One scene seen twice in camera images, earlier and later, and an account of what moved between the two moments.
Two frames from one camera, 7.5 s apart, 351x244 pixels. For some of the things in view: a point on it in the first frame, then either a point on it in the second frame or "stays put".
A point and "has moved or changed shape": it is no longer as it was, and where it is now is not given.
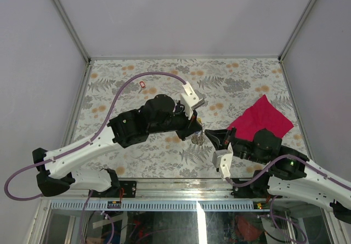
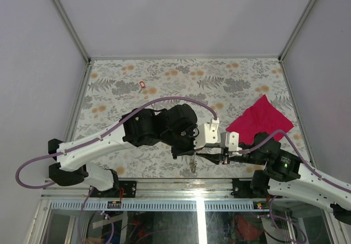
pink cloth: x=264 y=115 stays put
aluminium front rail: x=187 y=188 stays put
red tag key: x=142 y=84 stays put
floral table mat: x=228 y=88 stays put
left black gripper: x=191 y=126 -> x=190 y=150
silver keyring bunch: x=198 y=138 has moved or changed shape
